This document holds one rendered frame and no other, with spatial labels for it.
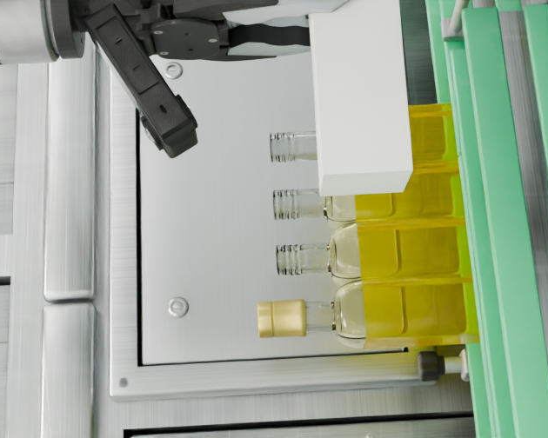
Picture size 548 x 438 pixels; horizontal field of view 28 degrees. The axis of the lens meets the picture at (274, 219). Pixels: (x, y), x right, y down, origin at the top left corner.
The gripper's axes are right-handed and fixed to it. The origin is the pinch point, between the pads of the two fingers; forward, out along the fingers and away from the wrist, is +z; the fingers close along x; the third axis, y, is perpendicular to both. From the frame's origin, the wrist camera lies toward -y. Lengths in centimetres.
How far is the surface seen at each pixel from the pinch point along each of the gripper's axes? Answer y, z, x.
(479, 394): -25.5, 13.2, 29.8
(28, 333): -16, -32, 43
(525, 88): -0.1, 17.2, 16.6
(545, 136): -4.8, 18.2, 15.6
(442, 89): 6.2, 13.1, 34.2
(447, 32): 9.3, 12.7, 26.2
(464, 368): -22.9, 12.2, 31.3
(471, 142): -2.8, 13.4, 23.4
